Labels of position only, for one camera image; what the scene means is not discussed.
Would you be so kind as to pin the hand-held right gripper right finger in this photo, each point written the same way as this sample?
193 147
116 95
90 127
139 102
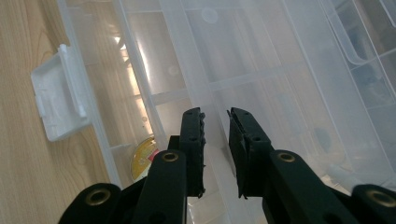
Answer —
249 155

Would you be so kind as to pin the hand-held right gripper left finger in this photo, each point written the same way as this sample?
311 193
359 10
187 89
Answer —
194 146

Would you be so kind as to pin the clear plastic storage box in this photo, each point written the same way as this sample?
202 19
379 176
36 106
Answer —
249 62

